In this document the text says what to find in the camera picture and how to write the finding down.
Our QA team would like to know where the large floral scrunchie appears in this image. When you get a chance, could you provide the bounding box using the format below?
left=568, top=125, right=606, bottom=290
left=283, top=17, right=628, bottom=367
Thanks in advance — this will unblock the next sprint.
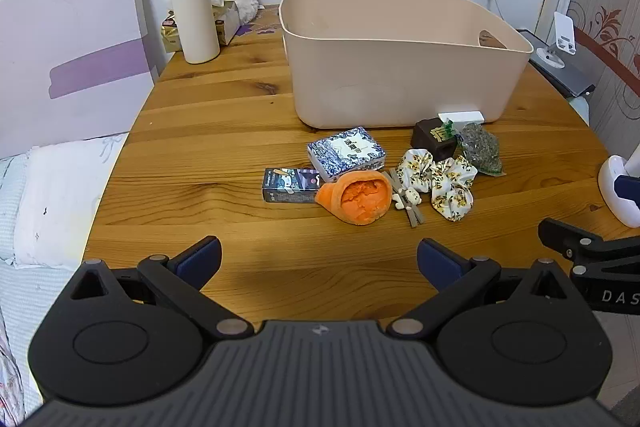
left=431, top=155, right=479, bottom=223

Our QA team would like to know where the white phone stand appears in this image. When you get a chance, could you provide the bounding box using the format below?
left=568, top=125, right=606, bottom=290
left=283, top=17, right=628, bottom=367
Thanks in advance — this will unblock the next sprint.
left=535, top=12, right=577, bottom=68

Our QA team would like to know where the white pillow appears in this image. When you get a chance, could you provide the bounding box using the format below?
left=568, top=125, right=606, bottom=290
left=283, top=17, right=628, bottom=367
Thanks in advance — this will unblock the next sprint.
left=14, top=134, right=129, bottom=269

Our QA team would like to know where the grey hair clip with charms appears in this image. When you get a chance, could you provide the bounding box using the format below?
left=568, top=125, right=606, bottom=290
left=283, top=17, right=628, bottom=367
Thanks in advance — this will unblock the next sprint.
left=387, top=169, right=427, bottom=228

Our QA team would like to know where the orange plush pouch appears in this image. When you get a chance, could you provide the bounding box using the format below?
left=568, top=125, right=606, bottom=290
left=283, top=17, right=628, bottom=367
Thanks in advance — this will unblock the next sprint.
left=315, top=170, right=392, bottom=226

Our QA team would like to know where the purple patterned paper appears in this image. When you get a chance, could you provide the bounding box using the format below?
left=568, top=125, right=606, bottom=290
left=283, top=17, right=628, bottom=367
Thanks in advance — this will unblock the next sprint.
left=235, top=4, right=282, bottom=36

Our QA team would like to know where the white flat box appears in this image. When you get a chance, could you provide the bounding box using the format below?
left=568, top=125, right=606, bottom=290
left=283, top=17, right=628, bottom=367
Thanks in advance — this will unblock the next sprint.
left=438, top=111, right=485, bottom=126

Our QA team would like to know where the light blue bed sheet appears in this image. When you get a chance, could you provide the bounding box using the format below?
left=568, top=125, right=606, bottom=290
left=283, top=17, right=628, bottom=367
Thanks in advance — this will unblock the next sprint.
left=0, top=154, right=87, bottom=424

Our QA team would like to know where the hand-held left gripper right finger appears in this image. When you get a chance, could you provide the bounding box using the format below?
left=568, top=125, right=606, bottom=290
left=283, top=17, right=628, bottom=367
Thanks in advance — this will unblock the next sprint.
left=390, top=238, right=571, bottom=338

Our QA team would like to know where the lilac cardboard panel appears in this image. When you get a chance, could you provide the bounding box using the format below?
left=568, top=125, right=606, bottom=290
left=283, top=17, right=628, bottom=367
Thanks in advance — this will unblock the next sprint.
left=0, top=0, right=160, bottom=158

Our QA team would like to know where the beige plastic storage bin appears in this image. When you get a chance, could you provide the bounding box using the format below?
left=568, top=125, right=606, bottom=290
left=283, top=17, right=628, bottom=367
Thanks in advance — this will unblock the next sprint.
left=279, top=0, right=535, bottom=129

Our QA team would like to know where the gold box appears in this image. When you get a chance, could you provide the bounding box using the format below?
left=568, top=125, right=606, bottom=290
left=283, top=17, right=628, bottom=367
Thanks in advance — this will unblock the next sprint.
left=161, top=11, right=184, bottom=53

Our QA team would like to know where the grey green packet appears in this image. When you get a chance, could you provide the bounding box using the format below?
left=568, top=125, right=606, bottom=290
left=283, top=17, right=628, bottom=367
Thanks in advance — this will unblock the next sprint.
left=459, top=123, right=504, bottom=176

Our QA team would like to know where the dark cartoon print box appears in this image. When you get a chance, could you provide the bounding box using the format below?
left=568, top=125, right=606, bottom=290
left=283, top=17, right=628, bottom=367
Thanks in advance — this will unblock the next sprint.
left=262, top=167, right=326, bottom=204

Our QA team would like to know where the grey laptop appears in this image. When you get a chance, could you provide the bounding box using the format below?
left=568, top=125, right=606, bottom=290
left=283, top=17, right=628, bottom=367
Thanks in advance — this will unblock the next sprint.
left=515, top=29, right=597, bottom=98

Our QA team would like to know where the white thermos bottle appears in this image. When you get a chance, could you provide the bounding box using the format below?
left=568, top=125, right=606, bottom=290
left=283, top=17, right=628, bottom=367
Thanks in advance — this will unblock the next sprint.
left=169, top=0, right=221, bottom=65

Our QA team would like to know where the dark brown box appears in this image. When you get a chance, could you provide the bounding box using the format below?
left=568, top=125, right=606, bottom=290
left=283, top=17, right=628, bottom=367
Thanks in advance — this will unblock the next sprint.
left=411, top=118, right=458, bottom=160

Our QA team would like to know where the blue white patterned box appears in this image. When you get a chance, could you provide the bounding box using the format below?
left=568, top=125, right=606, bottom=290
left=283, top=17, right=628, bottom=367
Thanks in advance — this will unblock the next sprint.
left=307, top=126, right=387, bottom=184

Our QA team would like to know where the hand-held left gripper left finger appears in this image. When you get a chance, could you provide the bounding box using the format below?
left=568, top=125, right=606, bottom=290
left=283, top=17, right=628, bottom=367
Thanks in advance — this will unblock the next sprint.
left=70, top=235, right=254, bottom=339

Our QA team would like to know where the white and blue device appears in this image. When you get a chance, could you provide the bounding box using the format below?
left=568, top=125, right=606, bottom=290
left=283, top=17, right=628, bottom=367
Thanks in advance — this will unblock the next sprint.
left=597, top=155, right=640, bottom=228

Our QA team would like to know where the small floral scrunchie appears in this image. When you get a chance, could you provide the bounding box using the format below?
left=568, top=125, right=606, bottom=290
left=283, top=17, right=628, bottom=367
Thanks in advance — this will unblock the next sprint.
left=397, top=148, right=437, bottom=194

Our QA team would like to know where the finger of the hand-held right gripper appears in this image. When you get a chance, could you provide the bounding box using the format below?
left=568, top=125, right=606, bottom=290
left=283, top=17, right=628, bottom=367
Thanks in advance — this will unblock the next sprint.
left=538, top=218, right=640, bottom=275

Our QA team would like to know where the tissue box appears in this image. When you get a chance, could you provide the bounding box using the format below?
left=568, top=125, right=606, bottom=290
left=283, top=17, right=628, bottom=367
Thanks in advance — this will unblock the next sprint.
left=206, top=0, right=251, bottom=46

